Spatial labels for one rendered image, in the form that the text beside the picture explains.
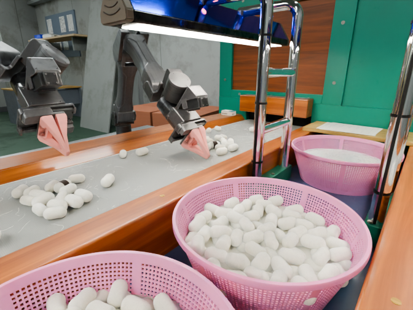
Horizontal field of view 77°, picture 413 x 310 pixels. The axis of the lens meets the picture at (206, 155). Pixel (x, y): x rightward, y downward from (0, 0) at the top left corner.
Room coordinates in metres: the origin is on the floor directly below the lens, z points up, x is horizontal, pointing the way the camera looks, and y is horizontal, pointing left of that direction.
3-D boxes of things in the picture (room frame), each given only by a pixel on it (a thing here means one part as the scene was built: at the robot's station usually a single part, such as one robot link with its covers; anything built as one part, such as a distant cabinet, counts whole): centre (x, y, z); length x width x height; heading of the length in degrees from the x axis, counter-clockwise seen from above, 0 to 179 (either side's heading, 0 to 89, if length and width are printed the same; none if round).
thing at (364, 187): (0.67, -0.37, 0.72); 0.27 x 0.27 x 0.10
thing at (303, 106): (1.09, -0.28, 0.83); 0.30 x 0.06 x 0.07; 50
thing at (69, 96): (5.17, 3.16, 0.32); 1.19 x 0.62 x 0.64; 144
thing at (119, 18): (0.72, -0.04, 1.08); 0.62 x 0.08 x 0.07; 140
